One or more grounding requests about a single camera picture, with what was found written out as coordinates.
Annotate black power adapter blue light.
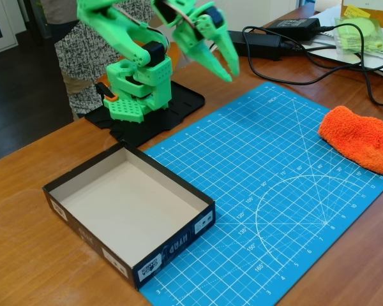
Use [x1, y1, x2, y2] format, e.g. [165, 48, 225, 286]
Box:
[228, 30, 287, 61]

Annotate black cardboard box tray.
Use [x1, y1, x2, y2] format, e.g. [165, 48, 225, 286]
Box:
[42, 140, 216, 291]

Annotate black power adapter white label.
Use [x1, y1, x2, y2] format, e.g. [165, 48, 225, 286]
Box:
[266, 18, 322, 41]

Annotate long black power cable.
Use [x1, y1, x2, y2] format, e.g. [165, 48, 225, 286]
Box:
[241, 24, 383, 106]

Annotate white papers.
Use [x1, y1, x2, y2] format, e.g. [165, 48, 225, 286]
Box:
[306, 9, 383, 78]

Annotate blue cutting mat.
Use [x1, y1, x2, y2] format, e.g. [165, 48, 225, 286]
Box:
[139, 82, 383, 306]

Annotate orange fluffy sock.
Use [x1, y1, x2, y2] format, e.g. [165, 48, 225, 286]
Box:
[318, 106, 383, 175]

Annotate plastic bag with green parts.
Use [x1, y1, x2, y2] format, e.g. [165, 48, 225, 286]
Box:
[334, 16, 383, 55]

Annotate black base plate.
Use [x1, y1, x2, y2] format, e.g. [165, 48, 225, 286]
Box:
[84, 79, 206, 147]

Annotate orange black table clamp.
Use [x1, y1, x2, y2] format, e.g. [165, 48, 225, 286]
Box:
[95, 82, 119, 103]

